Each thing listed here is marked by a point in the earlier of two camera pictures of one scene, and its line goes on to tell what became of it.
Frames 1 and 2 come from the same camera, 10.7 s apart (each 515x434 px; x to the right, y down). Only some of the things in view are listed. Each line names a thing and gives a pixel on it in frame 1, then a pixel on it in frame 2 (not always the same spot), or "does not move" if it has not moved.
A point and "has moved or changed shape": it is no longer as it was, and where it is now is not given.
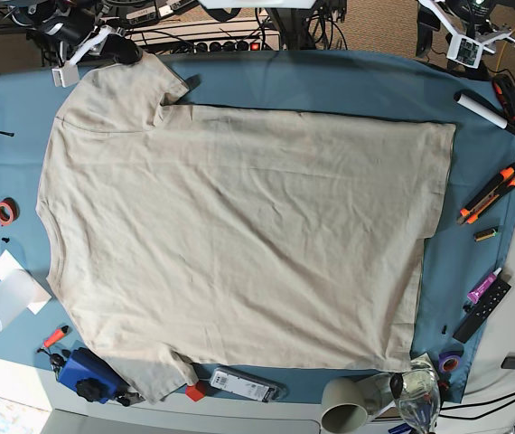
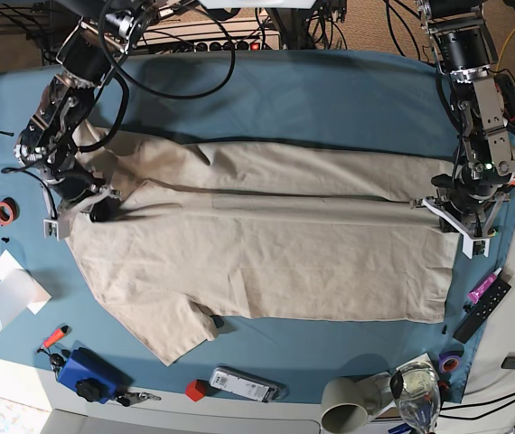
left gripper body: x=426 y=23 → x=467 y=202
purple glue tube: x=475 y=295 does not move
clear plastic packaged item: x=248 y=385 does not move
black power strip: x=235 y=45 does not move
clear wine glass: x=417 y=391 does not move
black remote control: x=486 y=302 does not move
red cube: x=196 y=391 does not move
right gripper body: x=121 y=49 → x=73 y=194
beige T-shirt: x=184 y=237 has moved or changed shape
